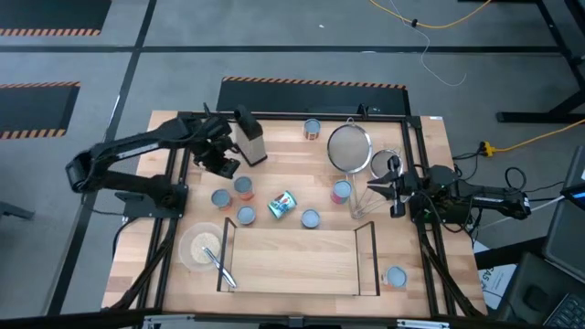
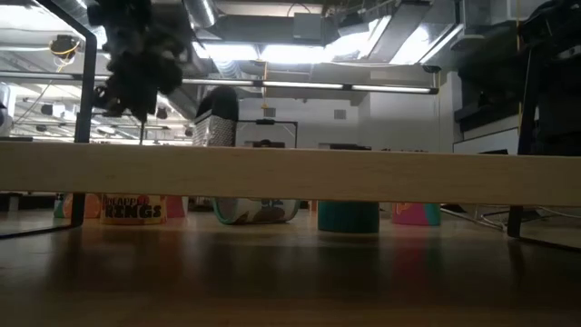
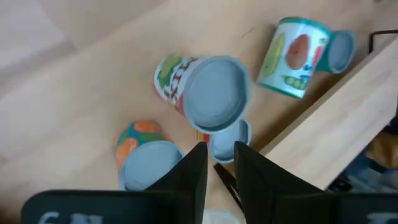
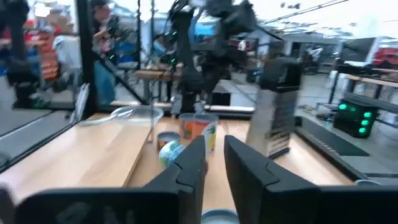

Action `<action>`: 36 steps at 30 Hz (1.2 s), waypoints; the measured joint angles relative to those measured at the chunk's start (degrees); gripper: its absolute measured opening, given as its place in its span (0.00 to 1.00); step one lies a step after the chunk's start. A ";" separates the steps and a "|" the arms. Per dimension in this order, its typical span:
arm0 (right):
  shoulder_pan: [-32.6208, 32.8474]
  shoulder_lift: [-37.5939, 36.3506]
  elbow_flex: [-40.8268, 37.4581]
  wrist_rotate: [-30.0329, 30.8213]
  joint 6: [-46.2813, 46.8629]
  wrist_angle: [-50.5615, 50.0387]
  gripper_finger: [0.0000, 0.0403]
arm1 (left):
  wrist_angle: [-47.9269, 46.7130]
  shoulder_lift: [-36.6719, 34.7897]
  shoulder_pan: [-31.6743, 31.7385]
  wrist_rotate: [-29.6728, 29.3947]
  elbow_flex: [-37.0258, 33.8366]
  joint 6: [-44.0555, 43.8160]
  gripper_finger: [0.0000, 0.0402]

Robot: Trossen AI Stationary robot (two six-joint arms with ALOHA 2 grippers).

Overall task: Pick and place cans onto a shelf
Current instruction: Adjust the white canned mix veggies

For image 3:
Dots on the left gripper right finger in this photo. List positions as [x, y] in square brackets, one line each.
[264, 193]

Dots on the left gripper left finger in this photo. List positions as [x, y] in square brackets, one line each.
[186, 186]

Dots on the clear glass bowl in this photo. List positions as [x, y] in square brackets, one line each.
[222, 218]

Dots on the orange citrus print can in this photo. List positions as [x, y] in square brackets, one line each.
[136, 146]

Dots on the kidney beans print can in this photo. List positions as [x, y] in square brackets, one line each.
[214, 93]

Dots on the mixed vegetables print can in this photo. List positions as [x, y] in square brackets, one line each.
[292, 56]

